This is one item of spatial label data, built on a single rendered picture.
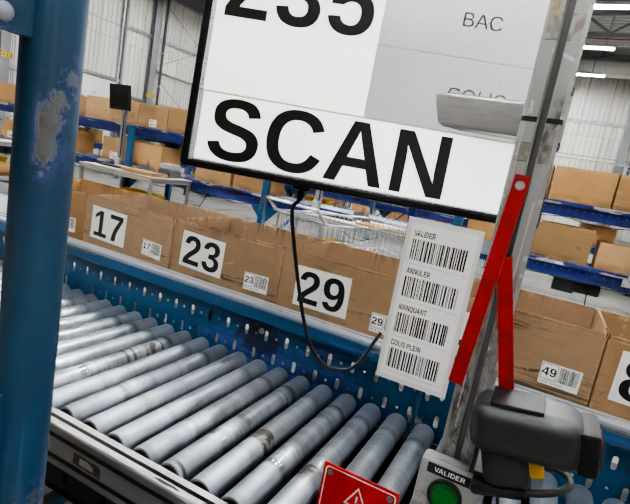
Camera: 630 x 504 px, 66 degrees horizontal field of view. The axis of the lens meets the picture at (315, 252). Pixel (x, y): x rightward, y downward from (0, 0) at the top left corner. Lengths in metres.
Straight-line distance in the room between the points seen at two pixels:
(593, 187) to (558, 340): 4.57
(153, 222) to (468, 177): 1.14
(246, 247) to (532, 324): 0.76
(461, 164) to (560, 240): 4.79
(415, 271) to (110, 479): 0.64
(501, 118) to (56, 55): 0.52
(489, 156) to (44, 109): 0.54
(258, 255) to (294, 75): 0.78
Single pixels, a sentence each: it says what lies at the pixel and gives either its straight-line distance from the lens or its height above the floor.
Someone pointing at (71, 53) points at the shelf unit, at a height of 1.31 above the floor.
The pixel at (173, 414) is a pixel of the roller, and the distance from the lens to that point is 1.08.
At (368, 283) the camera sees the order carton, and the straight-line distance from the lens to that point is 1.24.
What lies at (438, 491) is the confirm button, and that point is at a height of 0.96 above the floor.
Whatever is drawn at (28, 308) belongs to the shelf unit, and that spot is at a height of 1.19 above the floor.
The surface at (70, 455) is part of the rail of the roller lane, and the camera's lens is 1.04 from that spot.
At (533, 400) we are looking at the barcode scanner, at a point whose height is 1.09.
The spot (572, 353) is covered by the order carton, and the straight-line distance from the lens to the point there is 1.20.
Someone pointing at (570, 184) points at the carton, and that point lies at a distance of 5.69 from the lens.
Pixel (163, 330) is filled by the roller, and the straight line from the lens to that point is 1.49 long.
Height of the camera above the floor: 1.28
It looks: 10 degrees down
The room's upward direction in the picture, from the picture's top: 10 degrees clockwise
